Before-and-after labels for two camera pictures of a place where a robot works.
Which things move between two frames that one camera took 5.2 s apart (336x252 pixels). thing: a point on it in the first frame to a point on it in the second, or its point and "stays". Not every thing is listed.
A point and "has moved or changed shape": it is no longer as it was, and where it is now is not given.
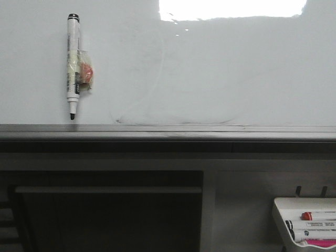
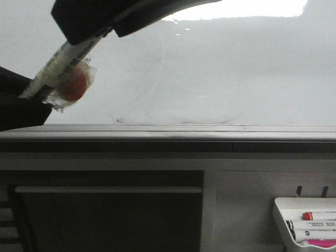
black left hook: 298,191 stays
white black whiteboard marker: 73,62 to 62,59
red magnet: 85,67 has moved or changed shape
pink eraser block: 322,242 stays
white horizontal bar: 107,189 stays
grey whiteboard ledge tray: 81,138 stays
